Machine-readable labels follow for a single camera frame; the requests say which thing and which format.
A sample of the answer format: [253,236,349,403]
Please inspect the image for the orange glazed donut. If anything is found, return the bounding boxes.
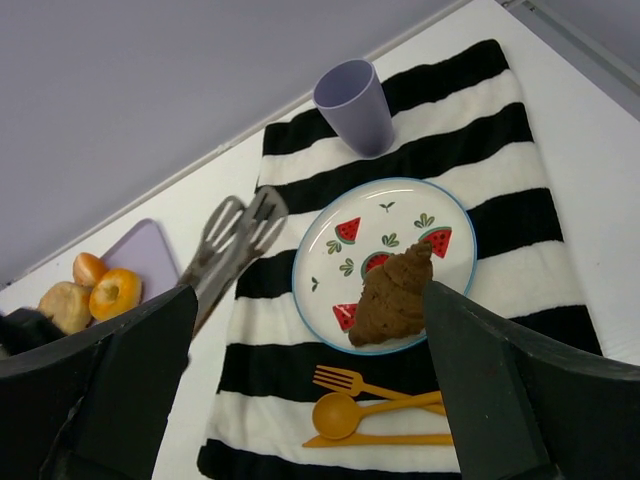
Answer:
[89,268,143,322]

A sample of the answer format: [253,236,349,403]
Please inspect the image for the small glazed bread roll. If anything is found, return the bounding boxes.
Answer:
[72,252,108,288]

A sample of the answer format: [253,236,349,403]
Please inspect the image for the large beige bagel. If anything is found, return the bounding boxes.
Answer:
[37,281,92,335]

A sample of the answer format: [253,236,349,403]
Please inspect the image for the lavender plastic cup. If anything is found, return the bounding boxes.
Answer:
[312,59,394,158]

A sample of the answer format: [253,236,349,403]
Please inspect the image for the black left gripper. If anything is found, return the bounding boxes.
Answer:
[1,308,66,358]

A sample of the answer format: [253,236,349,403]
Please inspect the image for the lavender plastic tray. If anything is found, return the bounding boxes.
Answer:
[102,219,180,303]

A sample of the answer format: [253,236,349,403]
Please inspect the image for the watermelon pattern plate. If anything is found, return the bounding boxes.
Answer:
[292,177,478,356]

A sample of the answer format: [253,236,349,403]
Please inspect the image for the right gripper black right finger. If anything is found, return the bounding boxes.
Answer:
[423,281,639,479]

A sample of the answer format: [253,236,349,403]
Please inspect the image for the metal serving tongs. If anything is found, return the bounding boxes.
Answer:
[178,186,289,335]

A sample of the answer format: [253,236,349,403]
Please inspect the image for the orange plastic knife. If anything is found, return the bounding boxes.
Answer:
[303,433,454,448]

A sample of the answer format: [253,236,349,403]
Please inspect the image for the black white striped cloth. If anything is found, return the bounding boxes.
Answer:
[197,39,601,479]

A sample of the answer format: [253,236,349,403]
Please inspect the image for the brown chocolate croissant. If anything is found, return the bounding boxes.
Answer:
[348,241,433,347]

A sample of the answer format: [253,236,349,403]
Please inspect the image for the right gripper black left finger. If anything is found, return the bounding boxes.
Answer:
[1,286,198,479]

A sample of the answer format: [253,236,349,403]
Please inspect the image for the orange plastic spoon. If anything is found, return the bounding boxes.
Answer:
[312,391,443,440]

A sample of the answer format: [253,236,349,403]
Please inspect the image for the orange plastic fork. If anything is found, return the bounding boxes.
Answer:
[312,364,447,416]

